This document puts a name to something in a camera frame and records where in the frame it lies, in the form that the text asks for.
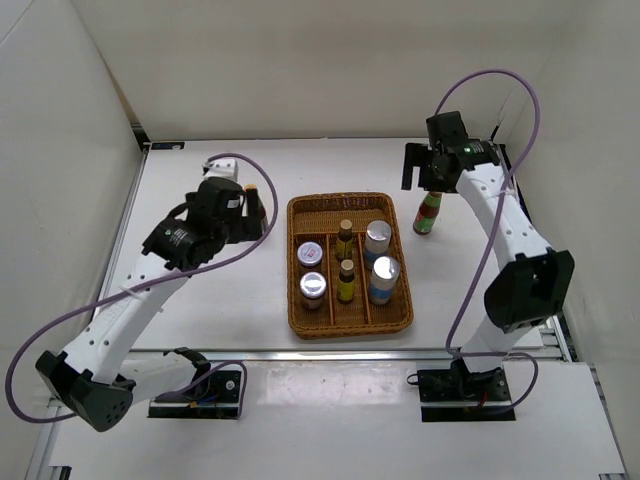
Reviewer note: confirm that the small yellow bottle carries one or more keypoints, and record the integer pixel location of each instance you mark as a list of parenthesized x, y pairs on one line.
[(346, 281), (344, 242)]

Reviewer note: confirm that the green sauce bottle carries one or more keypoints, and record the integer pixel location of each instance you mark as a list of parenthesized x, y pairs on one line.
[(255, 206), (427, 213)]

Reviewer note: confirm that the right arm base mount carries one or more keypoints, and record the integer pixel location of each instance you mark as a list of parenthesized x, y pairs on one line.
[(454, 395)]

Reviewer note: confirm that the white-lid jar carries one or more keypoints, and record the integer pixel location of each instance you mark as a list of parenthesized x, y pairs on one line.
[(313, 287), (309, 256)]

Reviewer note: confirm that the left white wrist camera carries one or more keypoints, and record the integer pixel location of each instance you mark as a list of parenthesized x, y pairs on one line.
[(226, 168)]

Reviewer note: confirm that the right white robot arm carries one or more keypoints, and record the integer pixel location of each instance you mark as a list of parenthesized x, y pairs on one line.
[(533, 278)]

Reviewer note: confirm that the silver-top shaker bottle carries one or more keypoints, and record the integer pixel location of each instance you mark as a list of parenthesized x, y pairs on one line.
[(377, 239), (384, 275)]

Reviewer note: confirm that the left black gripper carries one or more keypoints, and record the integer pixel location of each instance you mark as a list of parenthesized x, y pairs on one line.
[(240, 232)]

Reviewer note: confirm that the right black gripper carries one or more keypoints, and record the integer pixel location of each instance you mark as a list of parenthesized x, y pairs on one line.
[(417, 155)]

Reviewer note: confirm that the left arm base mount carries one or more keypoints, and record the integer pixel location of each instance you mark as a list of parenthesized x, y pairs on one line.
[(220, 396)]

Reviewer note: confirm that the woven wicker basket tray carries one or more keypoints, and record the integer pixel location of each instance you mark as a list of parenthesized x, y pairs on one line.
[(316, 218)]

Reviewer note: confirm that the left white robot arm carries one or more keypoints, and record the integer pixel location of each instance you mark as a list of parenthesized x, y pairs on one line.
[(92, 375)]

